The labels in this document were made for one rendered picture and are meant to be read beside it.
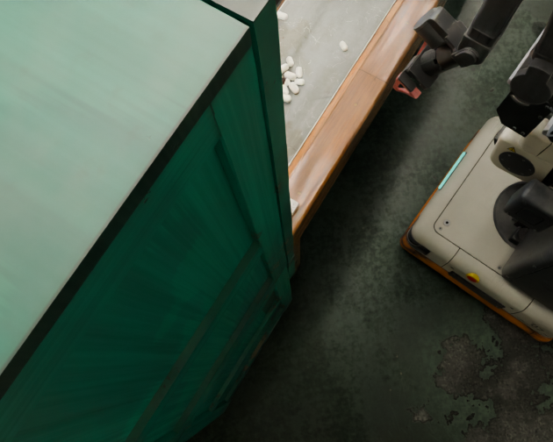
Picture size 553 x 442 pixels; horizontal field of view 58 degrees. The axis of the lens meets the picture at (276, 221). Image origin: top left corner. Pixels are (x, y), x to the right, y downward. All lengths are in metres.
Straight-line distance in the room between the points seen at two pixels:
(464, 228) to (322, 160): 0.73
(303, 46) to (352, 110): 0.27
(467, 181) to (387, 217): 0.38
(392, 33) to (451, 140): 0.86
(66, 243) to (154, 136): 0.09
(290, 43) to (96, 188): 1.34
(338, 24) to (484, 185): 0.82
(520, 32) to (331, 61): 1.34
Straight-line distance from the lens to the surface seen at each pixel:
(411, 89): 1.21
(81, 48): 0.39
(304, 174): 1.41
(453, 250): 1.92
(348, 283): 2.11
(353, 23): 1.68
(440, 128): 2.39
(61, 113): 0.37
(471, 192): 2.00
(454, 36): 1.11
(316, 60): 1.60
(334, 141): 1.44
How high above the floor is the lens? 2.08
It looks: 75 degrees down
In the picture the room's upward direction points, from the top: 10 degrees counter-clockwise
